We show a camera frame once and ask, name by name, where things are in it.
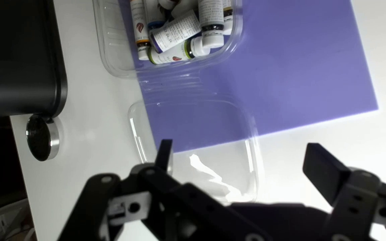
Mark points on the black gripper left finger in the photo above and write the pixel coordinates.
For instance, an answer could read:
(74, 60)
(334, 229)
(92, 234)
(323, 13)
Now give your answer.
(166, 154)

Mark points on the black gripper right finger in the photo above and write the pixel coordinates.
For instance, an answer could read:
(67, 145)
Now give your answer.
(327, 171)

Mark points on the clear plastic lid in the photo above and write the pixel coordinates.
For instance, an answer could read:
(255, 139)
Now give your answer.
(228, 178)

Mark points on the clear plastic container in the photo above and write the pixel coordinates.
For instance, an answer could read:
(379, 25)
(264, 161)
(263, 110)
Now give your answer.
(113, 48)

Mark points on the purple mat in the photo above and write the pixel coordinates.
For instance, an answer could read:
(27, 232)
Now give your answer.
(300, 67)

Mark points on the round metal disc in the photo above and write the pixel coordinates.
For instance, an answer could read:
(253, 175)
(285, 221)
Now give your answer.
(43, 138)

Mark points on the black coffee machine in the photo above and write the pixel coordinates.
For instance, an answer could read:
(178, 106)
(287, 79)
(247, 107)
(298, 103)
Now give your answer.
(19, 53)

